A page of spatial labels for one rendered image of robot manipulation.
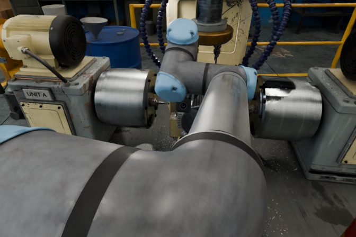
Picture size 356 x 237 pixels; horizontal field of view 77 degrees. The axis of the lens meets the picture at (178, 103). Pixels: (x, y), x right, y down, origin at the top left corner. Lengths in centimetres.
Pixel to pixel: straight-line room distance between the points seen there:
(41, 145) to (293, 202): 89
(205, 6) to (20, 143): 68
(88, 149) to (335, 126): 83
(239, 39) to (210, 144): 89
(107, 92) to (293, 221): 79
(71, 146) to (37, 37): 80
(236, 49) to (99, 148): 94
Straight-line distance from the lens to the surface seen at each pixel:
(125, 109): 85
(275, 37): 77
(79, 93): 87
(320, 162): 102
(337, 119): 90
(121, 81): 87
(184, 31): 54
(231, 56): 107
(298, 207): 97
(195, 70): 49
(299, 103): 87
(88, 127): 96
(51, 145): 18
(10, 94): 109
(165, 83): 48
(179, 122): 87
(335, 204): 105
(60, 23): 90
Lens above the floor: 155
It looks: 34 degrees down
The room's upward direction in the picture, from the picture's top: straight up
